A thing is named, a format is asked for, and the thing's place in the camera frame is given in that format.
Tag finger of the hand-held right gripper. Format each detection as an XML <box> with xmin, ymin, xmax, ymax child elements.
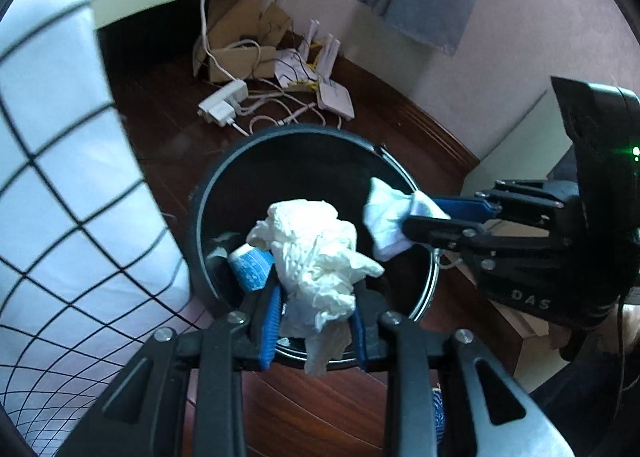
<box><xmin>402</xmin><ymin>218</ymin><xmax>502</xmax><ymax>251</ymax></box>
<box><xmin>415</xmin><ymin>181</ymin><xmax>567</xmax><ymax>222</ymax></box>

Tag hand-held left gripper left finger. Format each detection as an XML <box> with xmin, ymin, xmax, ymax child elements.
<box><xmin>52</xmin><ymin>283</ymin><xmax>284</xmax><ymax>457</ymax></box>

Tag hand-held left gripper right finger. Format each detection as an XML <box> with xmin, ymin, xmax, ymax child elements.
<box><xmin>350</xmin><ymin>287</ymin><xmax>576</xmax><ymax>457</ymax></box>

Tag small white tissue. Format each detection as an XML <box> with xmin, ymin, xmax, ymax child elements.
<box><xmin>362</xmin><ymin>177</ymin><xmax>451</xmax><ymax>262</ymax></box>

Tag white and blue paper cup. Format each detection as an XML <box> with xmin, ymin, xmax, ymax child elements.
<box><xmin>229</xmin><ymin>244</ymin><xmax>277</xmax><ymax>294</ymax></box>

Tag large white tissue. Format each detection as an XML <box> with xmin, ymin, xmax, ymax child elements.
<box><xmin>245</xmin><ymin>199</ymin><xmax>386</xmax><ymax>378</ymax></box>

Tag black round trash bin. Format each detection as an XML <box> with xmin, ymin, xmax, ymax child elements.
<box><xmin>187</xmin><ymin>124</ymin><xmax>442</xmax><ymax>373</ymax></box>

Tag person's dark clothing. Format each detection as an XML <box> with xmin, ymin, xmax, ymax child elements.
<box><xmin>529</xmin><ymin>347</ymin><xmax>640</xmax><ymax>457</ymax></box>

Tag white router with antennas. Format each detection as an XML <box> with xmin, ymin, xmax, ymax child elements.
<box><xmin>300</xmin><ymin>19</ymin><xmax>357</xmax><ymax>120</ymax></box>

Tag white folded paper packaging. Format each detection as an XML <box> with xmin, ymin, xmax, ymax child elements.
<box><xmin>274</xmin><ymin>48</ymin><xmax>315</xmax><ymax>88</ymax></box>

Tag white power strip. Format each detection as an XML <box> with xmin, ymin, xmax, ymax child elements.
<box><xmin>197</xmin><ymin>79</ymin><xmax>249</xmax><ymax>128</ymax></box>

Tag white checked tablecloth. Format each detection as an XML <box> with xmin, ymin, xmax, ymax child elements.
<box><xmin>0</xmin><ymin>2</ymin><xmax>193</xmax><ymax>457</ymax></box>

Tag brown cardboard box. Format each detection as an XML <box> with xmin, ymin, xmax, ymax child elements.
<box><xmin>192</xmin><ymin>0</ymin><xmax>294</xmax><ymax>84</ymax></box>

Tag blue woven strap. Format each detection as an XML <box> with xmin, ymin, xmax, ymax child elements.
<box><xmin>431</xmin><ymin>384</ymin><xmax>447</xmax><ymax>444</ymax></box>

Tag tangled white floor cables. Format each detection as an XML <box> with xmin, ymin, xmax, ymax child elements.
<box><xmin>227</xmin><ymin>84</ymin><xmax>348</xmax><ymax>138</ymax></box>

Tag long white cable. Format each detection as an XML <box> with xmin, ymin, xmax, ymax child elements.
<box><xmin>199</xmin><ymin>0</ymin><xmax>298</xmax><ymax>82</ymax></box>

